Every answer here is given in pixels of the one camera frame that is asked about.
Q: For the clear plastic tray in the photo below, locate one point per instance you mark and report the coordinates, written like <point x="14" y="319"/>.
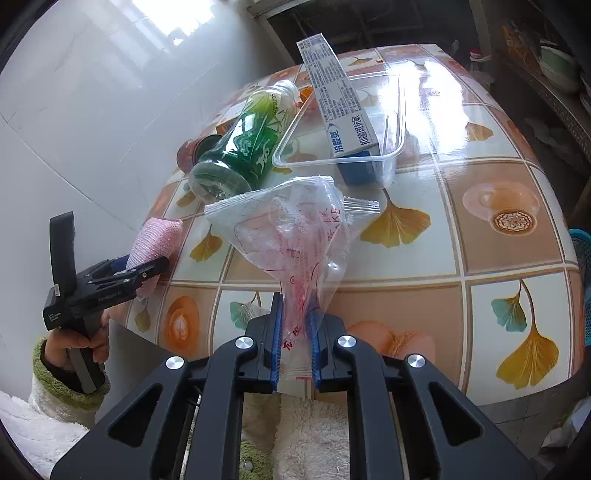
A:
<point x="305" y="147"/>

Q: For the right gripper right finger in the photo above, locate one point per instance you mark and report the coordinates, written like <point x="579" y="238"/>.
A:
<point x="407" y="420"/>

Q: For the yellow cooking oil bottle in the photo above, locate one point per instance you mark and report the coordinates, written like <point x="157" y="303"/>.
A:
<point x="477" y="70"/>

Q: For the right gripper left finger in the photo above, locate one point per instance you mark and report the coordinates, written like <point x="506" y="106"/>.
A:
<point x="185" y="419"/>

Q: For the green labelled plastic bottle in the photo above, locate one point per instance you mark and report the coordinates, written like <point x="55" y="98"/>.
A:
<point x="238" y="161"/>

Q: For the patterned tablecloth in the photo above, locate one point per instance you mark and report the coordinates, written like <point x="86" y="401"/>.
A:
<point x="470" y="261"/>

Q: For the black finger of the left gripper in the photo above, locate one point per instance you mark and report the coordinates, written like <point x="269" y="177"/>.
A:
<point x="143" y="272"/>

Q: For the red printed can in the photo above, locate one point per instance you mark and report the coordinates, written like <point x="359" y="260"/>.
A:
<point x="189" y="153"/>

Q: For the green cuffed white sleeve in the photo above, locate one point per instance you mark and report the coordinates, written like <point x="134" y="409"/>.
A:
<point x="54" y="418"/>

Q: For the clear printed plastic bag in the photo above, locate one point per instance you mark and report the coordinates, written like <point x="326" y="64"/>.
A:
<point x="301" y="233"/>

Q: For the blue white toothpaste box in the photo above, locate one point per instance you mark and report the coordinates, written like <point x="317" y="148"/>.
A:
<point x="339" y="110"/>

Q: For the stacked green white bowls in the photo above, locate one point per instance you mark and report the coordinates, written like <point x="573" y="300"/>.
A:
<point x="559" y="68"/>

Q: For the left hand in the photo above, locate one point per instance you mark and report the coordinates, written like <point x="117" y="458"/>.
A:
<point x="60" y="341"/>

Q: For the pink cloth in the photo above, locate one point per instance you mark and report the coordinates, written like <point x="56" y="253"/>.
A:
<point x="157" y="238"/>

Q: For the orange peel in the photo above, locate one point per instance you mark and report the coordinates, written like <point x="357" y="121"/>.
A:
<point x="305" y="93"/>

